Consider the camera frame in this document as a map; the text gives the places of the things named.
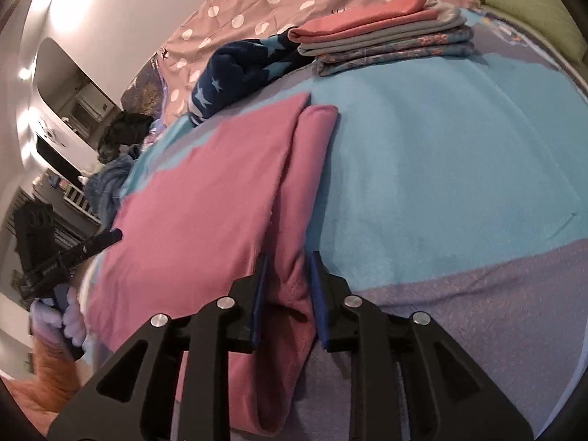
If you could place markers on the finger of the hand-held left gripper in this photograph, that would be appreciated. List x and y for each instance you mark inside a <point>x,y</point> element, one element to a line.
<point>99,242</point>

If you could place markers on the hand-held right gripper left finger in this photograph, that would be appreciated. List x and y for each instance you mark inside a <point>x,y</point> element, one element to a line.
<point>259,303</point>

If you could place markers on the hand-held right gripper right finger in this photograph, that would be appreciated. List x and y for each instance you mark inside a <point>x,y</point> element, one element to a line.
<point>317,294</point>

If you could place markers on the pink long-sleeve shirt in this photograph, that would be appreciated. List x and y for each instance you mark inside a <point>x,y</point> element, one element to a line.
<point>197,220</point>

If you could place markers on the person's left forearm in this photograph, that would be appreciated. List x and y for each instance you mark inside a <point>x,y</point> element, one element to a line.
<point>53,372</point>

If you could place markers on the pile of dark clothes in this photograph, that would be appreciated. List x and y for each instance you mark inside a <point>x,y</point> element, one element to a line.
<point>108,179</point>

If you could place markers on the stack of folded clothes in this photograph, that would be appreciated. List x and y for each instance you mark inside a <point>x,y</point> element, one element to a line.
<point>390,39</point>

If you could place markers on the person's left hand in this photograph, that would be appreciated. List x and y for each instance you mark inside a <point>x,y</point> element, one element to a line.
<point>73,324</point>

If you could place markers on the white shelf rack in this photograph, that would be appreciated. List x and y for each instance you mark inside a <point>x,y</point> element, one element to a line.
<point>78,200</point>

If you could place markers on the black rack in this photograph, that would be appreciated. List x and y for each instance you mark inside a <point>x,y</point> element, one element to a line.
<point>34,225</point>

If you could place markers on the purple printed blanket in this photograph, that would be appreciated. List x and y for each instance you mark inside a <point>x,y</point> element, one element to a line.
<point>147,92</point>

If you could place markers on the navy star-print rolled blanket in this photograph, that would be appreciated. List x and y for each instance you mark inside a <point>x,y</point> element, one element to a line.
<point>234,73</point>

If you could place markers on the floral folded garment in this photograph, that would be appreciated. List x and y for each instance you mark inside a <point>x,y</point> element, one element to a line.
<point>436,39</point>
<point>413,57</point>

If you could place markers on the large coral folded garment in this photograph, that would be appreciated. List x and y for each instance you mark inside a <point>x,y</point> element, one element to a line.
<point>353,25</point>

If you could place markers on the small coral folded garment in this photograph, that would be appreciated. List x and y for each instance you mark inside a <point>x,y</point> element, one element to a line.
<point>411,2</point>

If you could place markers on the light green pillow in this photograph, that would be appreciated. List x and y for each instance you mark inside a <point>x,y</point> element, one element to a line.
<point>537,4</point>

